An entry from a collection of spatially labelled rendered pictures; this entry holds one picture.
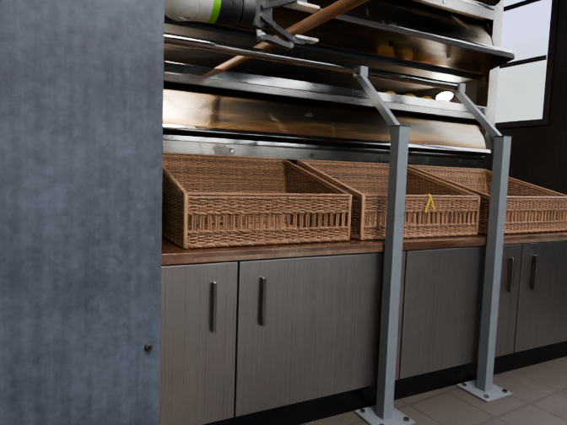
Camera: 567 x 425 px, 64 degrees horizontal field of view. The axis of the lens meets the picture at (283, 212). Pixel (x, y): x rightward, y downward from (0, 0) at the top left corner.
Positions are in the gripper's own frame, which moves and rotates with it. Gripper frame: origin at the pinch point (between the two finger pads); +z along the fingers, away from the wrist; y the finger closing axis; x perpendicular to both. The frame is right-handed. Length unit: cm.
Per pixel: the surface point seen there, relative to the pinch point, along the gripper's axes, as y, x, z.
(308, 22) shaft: 0.5, 2.3, -1.2
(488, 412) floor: 119, 11, 71
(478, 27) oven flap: -39, -60, 138
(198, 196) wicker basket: 47, -10, -26
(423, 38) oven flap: -21, -44, 85
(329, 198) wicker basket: 47, -10, 16
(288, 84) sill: 4, -59, 27
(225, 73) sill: 3, -60, 0
